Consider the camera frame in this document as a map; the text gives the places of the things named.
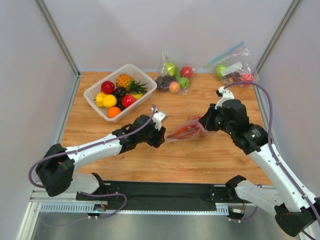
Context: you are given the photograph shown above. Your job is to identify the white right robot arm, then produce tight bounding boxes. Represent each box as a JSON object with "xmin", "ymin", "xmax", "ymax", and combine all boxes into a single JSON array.
[{"xmin": 199, "ymin": 99, "xmax": 320, "ymax": 237}]

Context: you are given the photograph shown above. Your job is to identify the dark purple plum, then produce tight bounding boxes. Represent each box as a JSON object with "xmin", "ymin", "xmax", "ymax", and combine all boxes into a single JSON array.
[{"xmin": 113, "ymin": 86, "xmax": 127, "ymax": 99}]

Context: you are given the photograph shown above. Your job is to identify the green apple blue bag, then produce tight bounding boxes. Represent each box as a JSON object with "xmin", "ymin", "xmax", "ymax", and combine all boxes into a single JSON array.
[{"xmin": 215, "ymin": 64, "xmax": 228, "ymax": 77}]

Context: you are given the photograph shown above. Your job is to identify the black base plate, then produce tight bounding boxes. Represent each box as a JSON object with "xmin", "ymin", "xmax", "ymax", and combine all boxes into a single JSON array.
[{"xmin": 75, "ymin": 172, "xmax": 256, "ymax": 212}]

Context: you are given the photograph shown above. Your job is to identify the green pear in bag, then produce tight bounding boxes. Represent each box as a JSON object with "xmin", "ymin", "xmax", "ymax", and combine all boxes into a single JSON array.
[{"xmin": 164, "ymin": 62, "xmax": 176, "ymax": 76}]

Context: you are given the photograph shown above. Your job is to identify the yellow bell pepper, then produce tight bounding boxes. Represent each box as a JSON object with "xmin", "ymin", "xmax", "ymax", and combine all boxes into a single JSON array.
[{"xmin": 95, "ymin": 92, "xmax": 107, "ymax": 108}]

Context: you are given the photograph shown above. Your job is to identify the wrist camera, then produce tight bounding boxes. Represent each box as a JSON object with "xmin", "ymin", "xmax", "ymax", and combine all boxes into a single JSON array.
[
  {"xmin": 151, "ymin": 106, "xmax": 168, "ymax": 131},
  {"xmin": 214, "ymin": 86, "xmax": 235, "ymax": 110}
]

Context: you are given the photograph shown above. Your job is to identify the red apple blue bag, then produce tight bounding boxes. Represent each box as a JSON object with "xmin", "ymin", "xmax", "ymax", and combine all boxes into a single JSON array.
[{"xmin": 240, "ymin": 72, "xmax": 254, "ymax": 86}]

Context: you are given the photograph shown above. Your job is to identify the blue zip top bag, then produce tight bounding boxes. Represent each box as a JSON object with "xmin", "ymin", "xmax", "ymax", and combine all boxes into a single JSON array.
[{"xmin": 203, "ymin": 41, "xmax": 259, "ymax": 86}]

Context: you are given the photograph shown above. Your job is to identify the white plastic basket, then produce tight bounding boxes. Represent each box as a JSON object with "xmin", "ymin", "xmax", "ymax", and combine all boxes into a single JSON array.
[{"xmin": 83, "ymin": 63, "xmax": 157, "ymax": 123}]

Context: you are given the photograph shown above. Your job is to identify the orange fruit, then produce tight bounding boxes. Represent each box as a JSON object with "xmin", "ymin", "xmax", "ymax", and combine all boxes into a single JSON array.
[{"xmin": 107, "ymin": 106, "xmax": 122, "ymax": 119}]

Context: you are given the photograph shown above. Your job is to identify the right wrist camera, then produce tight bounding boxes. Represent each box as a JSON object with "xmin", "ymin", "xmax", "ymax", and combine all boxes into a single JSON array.
[{"xmin": 214, "ymin": 86, "xmax": 235, "ymax": 110}]

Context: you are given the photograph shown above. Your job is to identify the clear bag of fruit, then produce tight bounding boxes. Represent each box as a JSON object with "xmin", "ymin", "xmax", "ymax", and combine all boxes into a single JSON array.
[{"xmin": 154, "ymin": 51, "xmax": 195, "ymax": 96}]

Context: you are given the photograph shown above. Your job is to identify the yellow lemon fruit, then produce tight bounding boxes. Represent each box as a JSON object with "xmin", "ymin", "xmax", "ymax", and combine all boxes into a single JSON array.
[{"xmin": 102, "ymin": 94, "xmax": 118, "ymax": 108}]

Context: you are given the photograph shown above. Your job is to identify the fake pineapple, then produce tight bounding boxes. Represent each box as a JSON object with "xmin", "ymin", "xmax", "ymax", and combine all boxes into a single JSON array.
[{"xmin": 116, "ymin": 74, "xmax": 148, "ymax": 95}]

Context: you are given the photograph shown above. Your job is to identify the green apple in bag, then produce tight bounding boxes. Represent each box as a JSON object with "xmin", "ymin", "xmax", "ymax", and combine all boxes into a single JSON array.
[{"xmin": 178, "ymin": 77, "xmax": 190, "ymax": 89}]

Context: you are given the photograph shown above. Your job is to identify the red apple front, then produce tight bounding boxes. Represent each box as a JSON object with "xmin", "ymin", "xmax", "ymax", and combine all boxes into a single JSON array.
[{"xmin": 121, "ymin": 94, "xmax": 136, "ymax": 109}]

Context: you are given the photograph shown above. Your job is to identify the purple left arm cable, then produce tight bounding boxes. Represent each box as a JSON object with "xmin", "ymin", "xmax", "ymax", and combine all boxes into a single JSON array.
[{"xmin": 28, "ymin": 104, "xmax": 157, "ymax": 189}]

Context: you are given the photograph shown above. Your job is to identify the dark plum blue bag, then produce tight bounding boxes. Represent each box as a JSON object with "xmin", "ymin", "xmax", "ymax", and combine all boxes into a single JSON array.
[{"xmin": 226, "ymin": 72, "xmax": 241, "ymax": 83}]

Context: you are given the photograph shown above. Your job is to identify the red apple in bag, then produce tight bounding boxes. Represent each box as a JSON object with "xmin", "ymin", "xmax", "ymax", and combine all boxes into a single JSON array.
[{"xmin": 180, "ymin": 66, "xmax": 194, "ymax": 78}]

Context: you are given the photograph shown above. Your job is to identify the black grape bunch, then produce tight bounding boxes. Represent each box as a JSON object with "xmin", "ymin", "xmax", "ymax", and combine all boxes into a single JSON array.
[{"xmin": 115, "ymin": 98, "xmax": 126, "ymax": 111}]

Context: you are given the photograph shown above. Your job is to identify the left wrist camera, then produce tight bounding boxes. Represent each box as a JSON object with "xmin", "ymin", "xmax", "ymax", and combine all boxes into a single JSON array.
[{"xmin": 151, "ymin": 106, "xmax": 168, "ymax": 131}]

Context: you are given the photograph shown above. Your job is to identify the peach in bag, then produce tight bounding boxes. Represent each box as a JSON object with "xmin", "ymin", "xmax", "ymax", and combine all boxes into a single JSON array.
[{"xmin": 169, "ymin": 81, "xmax": 181, "ymax": 94}]

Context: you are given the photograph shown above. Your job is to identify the red apple back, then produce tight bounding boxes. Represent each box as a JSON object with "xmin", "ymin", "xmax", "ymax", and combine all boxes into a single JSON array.
[{"xmin": 100, "ymin": 80, "xmax": 115, "ymax": 95}]

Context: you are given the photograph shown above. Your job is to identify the yellow banana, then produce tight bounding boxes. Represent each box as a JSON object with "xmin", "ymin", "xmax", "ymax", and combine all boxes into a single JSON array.
[{"xmin": 132, "ymin": 93, "xmax": 144, "ymax": 101}]

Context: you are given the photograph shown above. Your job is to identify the orange zip top bag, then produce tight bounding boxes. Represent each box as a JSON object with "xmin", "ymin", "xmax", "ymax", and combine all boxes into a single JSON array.
[{"xmin": 166, "ymin": 116, "xmax": 217, "ymax": 143}]

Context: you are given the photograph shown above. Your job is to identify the white slotted cable duct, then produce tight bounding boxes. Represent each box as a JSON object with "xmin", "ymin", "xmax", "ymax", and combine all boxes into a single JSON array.
[{"xmin": 39, "ymin": 202, "xmax": 245, "ymax": 216}]

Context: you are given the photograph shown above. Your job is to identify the purple grapes in bag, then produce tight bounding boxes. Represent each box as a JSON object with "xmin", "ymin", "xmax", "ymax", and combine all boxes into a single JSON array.
[{"xmin": 154, "ymin": 75, "xmax": 177, "ymax": 92}]

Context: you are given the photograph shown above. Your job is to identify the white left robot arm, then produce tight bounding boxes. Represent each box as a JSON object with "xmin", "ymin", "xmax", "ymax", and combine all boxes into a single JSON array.
[{"xmin": 32, "ymin": 111, "xmax": 167, "ymax": 197}]

